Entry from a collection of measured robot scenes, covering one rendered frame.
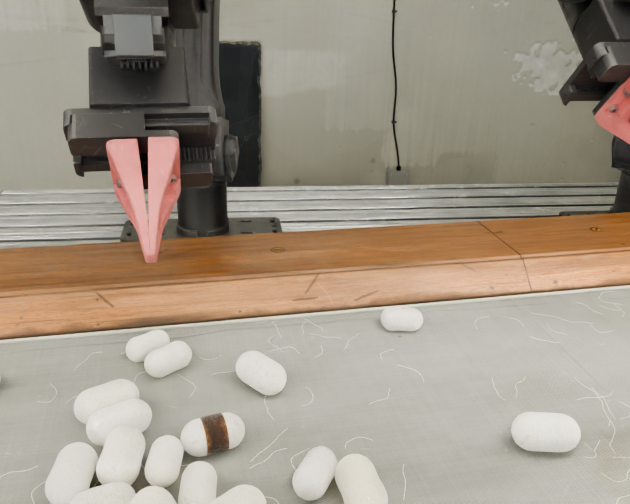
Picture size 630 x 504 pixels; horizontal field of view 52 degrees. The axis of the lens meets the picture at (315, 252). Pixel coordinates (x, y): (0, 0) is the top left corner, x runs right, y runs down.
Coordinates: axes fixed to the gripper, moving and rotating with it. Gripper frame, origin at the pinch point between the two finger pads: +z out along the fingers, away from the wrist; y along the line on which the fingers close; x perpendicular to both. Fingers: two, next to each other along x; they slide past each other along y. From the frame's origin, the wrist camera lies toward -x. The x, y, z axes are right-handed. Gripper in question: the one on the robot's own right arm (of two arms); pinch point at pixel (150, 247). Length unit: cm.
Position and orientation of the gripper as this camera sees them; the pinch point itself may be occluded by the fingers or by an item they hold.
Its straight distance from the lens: 44.8
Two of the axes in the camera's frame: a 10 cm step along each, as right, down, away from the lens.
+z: 1.5, 9.0, -4.1
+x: -1.7, 4.3, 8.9
